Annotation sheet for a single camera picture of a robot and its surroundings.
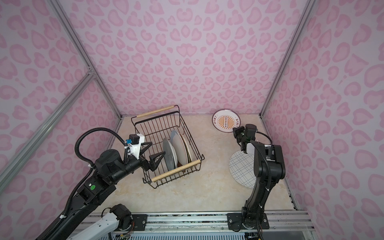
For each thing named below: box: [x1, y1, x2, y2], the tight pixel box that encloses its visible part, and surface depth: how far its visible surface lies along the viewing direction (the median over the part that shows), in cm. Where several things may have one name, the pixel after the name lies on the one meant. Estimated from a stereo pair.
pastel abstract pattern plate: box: [170, 129, 189, 166], surface depth 85 cm
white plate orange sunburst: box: [212, 109, 241, 133], surface depth 106 cm
